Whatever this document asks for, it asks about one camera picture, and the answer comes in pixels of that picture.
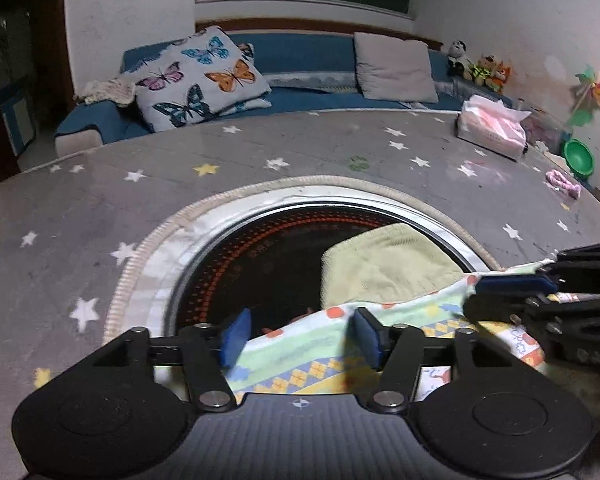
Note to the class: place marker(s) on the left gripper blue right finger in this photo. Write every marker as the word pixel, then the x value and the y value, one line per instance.
pixel 396 353

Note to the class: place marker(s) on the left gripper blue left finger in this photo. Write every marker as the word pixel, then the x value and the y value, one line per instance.
pixel 208 351

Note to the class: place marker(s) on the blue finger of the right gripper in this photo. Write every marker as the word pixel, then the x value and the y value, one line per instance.
pixel 512 309
pixel 516 284

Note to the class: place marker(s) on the colourful patterned children's shirt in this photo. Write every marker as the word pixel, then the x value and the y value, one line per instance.
pixel 314 355

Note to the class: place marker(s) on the pink hair scrunchie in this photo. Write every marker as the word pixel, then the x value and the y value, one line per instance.
pixel 559 181

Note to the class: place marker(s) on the green plastic basin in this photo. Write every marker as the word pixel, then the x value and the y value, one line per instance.
pixel 579 158

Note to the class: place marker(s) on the pink tissue box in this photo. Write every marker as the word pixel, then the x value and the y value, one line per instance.
pixel 493 126

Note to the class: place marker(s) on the orange fox plush toy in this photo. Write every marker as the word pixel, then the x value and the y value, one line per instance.
pixel 491 73

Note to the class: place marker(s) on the panda plush toy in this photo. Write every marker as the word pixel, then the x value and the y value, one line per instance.
pixel 459 65

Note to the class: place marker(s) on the colourful pinwheel toy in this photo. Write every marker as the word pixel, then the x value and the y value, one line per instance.
pixel 586 97

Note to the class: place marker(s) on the grey sofa cushion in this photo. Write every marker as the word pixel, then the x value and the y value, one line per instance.
pixel 393 69

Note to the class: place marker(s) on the butterfly print pillow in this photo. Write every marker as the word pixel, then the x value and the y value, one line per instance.
pixel 195 79

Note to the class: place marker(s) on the blue corner sofa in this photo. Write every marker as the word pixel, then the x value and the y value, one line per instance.
pixel 307 72

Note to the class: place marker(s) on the crumpled beige cloth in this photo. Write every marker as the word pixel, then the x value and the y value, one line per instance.
pixel 119 90

